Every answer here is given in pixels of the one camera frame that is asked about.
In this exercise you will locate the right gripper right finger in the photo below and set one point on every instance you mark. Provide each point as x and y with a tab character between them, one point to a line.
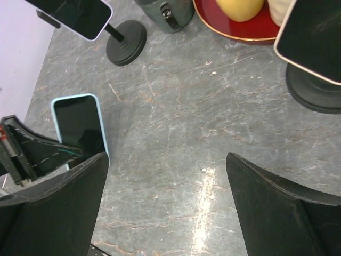
280	217

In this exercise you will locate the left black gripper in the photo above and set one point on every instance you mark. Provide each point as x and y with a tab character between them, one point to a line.
28	154

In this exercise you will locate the red round tray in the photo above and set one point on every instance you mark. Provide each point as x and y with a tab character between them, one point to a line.
260	30

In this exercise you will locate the pale yellow cup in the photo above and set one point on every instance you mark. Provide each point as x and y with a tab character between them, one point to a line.
240	10

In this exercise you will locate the black phone stand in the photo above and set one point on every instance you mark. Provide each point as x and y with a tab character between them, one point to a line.
312	92
125	43

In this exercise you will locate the blue case phone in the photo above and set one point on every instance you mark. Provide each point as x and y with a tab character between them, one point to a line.
78	122

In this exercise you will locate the dark green mug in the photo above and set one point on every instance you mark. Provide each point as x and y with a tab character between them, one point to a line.
169	15

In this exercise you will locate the cream case phone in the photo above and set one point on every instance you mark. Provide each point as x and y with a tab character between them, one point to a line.
309	38

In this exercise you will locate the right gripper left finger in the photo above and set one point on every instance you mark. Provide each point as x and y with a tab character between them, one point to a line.
56	216

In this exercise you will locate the beige ceramic cup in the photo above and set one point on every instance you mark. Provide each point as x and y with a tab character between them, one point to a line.
278	10

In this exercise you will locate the purple case phone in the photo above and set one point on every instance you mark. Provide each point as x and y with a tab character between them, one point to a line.
87	18

